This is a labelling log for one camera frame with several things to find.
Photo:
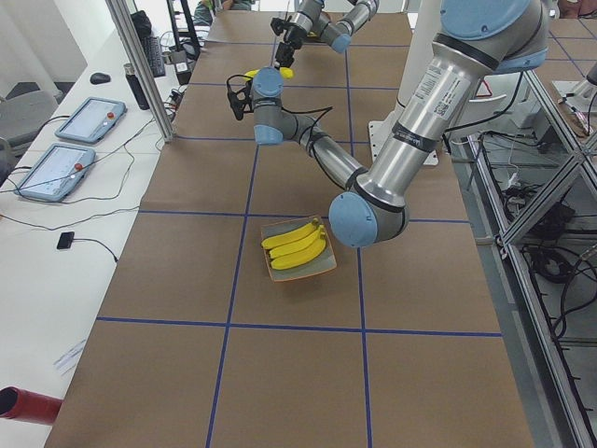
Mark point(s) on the teach pendant lower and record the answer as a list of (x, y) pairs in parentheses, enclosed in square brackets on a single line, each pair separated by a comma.
[(57, 173)]

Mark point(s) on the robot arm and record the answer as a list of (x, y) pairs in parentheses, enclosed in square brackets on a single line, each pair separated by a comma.
[(475, 39), (310, 18)]

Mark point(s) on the dark grey bottle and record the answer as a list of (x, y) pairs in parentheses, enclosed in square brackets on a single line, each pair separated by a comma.
[(135, 86)]

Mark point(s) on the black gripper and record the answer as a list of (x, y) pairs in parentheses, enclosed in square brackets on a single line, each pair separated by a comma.
[(292, 34)]

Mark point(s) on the teach pendant upper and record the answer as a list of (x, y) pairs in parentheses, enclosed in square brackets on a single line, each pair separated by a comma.
[(92, 120)]

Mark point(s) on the black computer mouse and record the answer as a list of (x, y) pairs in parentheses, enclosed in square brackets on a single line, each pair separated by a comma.
[(99, 78)]

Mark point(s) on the teach pendant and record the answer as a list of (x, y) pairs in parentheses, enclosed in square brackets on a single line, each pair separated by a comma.
[(92, 120), (57, 173)]

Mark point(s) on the red cylinder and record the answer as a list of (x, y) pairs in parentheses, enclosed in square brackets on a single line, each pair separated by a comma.
[(30, 407)]

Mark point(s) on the grey square plate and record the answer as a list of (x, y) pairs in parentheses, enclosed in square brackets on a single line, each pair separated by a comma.
[(322, 264)]

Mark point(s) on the aluminium frame post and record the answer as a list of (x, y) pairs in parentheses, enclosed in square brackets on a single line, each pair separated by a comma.
[(121, 17)]

